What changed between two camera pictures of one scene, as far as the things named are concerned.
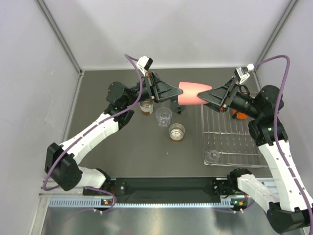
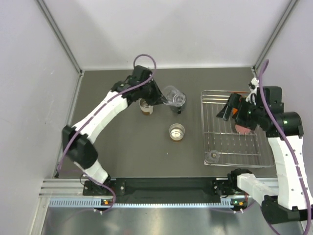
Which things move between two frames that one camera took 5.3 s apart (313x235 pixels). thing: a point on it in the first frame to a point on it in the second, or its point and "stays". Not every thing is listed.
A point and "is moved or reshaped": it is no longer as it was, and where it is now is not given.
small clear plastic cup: (212, 156) stays
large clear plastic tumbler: (163, 114) is moved or reshaped
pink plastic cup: (190, 90) to (240, 129)
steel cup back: (146, 106) stays
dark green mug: (175, 106) to (179, 109)
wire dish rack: (226, 140) stays
